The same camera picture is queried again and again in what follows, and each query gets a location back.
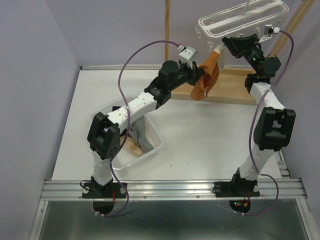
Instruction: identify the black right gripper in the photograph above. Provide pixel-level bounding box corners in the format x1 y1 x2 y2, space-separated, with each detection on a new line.
222 33 265 74

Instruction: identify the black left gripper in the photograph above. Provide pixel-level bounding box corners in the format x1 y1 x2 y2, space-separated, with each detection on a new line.
168 60 205 92

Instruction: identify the orange underwear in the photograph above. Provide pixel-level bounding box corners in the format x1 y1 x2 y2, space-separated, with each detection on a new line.
190 44 225 101

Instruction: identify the grey underwear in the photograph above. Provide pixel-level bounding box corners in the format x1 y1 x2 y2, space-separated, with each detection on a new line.
129 116 154 153

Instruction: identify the beige striped underwear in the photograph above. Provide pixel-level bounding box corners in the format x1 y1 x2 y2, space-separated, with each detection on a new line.
123 136 143 157

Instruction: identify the black underwear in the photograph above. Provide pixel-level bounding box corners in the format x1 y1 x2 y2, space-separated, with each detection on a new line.
112 106 121 112

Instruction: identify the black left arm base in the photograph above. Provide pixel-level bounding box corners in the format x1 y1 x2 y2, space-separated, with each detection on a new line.
79 180 127 199

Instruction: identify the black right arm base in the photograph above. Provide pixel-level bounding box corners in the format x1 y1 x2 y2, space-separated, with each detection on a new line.
212 180 260 198

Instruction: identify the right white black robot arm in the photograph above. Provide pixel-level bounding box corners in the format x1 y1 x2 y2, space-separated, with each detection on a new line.
212 34 296 198

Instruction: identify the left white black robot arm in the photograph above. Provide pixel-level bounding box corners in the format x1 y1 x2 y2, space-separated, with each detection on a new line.
87 60 205 197

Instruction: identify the white plastic clip hanger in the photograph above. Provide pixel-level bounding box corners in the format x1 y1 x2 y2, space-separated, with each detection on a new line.
195 0 290 51

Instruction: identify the clear plastic basket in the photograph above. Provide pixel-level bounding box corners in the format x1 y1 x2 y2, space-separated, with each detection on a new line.
89 94 165 172

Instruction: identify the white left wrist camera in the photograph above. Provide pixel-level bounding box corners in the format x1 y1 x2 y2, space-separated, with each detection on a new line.
177 44 198 69

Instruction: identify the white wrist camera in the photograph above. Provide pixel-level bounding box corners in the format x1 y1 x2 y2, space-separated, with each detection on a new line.
259 24 280 43
177 44 198 69

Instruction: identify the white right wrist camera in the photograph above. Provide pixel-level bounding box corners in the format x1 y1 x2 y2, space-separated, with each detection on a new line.
259 24 280 43

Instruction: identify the wooden hanger stand frame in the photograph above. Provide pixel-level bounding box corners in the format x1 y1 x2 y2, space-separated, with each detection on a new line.
164 0 317 105

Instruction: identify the aluminium mounting rail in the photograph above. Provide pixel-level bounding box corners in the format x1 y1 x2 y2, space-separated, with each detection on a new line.
40 178 308 201

